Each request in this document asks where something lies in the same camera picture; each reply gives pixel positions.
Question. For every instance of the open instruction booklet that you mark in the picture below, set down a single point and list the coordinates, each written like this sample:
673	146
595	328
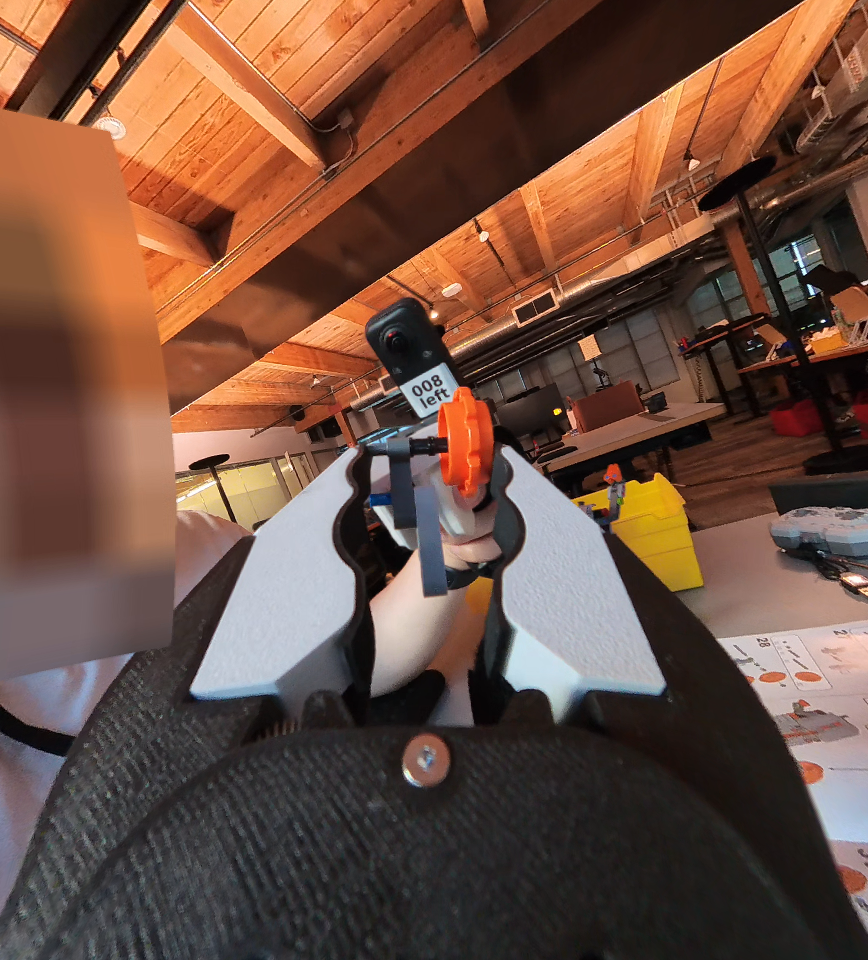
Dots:
839	720

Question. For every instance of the white smoke detector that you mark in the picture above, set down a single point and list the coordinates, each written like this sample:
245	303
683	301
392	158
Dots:
111	126

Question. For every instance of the orange gear with grey beam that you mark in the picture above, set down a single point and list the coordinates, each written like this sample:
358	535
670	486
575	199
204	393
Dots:
464	442

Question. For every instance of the yellow storage bin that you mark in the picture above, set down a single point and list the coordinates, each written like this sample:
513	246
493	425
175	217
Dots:
659	540

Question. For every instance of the white paper sign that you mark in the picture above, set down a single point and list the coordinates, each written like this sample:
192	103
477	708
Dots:
589	348

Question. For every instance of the black monitor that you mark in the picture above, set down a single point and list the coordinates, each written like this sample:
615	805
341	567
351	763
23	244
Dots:
528	412

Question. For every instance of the black wristband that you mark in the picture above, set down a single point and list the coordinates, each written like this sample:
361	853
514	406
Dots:
411	697

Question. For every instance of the grey and orange robot model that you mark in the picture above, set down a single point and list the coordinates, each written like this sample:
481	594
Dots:
615	491

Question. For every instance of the grey table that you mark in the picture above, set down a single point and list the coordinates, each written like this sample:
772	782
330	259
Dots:
629	435

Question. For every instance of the white air vent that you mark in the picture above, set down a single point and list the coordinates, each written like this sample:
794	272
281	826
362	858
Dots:
535	307

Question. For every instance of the grey battery box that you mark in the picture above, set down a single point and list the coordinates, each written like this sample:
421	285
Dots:
839	532

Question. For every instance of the person's left hand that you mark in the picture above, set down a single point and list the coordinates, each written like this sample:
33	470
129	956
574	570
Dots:
419	637

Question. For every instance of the metal duct pipe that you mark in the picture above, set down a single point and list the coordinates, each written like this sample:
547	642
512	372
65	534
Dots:
614	289

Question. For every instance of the wooden worktable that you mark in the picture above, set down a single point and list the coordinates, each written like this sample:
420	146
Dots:
816	358

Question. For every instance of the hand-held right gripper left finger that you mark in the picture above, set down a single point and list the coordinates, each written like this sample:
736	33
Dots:
284	600

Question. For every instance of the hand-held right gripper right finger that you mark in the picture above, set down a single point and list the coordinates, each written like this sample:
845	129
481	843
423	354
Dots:
576	607

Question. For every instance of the black case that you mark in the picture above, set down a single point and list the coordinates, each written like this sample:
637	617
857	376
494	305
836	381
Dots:
839	491

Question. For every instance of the black floor lamp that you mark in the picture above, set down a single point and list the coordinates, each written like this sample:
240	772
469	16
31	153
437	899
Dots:
209	463

